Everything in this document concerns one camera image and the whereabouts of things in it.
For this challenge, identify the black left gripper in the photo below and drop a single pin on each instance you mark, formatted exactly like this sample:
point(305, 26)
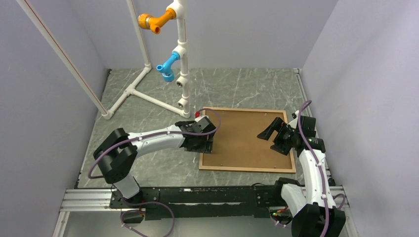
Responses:
point(206, 147)

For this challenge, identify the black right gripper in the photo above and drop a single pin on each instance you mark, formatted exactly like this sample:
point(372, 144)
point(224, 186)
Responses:
point(278, 125)

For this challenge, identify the wooden picture frame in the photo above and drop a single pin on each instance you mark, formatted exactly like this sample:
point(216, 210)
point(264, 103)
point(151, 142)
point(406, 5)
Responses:
point(291, 160)

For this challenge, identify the brown backing board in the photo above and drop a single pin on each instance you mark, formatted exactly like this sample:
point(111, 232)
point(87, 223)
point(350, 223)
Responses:
point(245, 140)

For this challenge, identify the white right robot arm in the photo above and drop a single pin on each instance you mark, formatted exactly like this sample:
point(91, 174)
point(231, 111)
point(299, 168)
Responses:
point(314, 211)

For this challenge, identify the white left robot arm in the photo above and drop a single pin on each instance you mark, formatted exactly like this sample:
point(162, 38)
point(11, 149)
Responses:
point(117, 153)

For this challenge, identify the blue pipe nozzle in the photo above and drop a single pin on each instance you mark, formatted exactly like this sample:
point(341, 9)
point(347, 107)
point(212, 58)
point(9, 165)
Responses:
point(165, 68)

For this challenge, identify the orange pipe nozzle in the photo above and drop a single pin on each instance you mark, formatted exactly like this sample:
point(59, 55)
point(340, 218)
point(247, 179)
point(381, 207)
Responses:
point(148, 22)

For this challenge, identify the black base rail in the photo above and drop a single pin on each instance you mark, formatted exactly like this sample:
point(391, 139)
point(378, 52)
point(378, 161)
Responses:
point(209, 201)

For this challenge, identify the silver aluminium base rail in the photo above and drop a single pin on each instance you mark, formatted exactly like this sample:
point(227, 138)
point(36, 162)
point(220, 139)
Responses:
point(81, 200)

